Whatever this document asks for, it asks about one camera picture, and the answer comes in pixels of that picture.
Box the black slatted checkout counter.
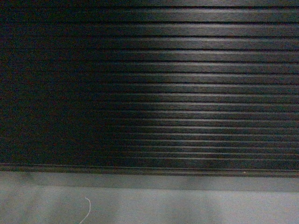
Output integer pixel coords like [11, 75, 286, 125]
[0, 0, 299, 177]

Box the white thread on floor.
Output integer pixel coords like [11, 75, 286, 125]
[78, 197, 92, 224]

